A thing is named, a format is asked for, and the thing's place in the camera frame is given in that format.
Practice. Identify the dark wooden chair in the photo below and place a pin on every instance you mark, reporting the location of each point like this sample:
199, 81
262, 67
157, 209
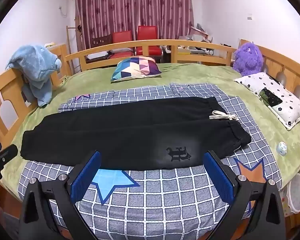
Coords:
101, 41

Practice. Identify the blue plush elephant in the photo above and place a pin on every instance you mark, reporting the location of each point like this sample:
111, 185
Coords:
36, 66

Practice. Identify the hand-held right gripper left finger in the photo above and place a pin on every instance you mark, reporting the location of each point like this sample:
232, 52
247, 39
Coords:
86, 177

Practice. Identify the white flower-print pillow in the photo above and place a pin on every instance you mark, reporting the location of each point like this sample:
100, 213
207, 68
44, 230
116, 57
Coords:
285, 102

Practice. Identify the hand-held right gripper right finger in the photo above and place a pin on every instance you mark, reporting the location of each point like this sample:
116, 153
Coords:
218, 177

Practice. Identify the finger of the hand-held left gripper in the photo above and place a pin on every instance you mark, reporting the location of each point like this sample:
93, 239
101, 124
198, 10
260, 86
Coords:
8, 153

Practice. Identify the white patterned basket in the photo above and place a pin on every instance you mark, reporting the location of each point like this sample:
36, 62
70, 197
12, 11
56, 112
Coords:
298, 196

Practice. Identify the dark green folded cloth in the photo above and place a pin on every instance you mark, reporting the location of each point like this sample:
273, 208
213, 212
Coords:
271, 97

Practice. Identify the purple plush toy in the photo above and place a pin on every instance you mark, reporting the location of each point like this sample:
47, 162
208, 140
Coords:
247, 58

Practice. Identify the red striped curtain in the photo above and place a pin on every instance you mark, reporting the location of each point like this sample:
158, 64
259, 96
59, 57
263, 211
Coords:
132, 7

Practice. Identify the small pale blue toy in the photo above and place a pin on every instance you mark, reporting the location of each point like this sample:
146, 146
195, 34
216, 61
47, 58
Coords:
281, 149

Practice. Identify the green blanket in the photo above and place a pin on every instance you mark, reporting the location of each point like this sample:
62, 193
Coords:
210, 73

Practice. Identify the red chair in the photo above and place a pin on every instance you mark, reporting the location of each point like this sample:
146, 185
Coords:
121, 38
148, 36

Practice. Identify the colourful geometric pillow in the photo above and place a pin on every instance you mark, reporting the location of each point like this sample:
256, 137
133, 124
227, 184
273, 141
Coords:
136, 67

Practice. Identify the grey checkered star blanket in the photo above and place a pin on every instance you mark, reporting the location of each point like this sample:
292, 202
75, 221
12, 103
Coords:
152, 200

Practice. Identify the black pants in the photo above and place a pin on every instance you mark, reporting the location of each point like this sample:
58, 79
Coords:
130, 135

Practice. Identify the wooden bed frame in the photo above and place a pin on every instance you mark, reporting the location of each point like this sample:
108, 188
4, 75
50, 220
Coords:
12, 90

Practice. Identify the wooden coat rack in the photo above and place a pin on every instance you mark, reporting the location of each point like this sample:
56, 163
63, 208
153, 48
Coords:
71, 42

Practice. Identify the pile of cardboard boxes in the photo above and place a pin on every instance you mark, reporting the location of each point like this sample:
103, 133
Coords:
198, 36

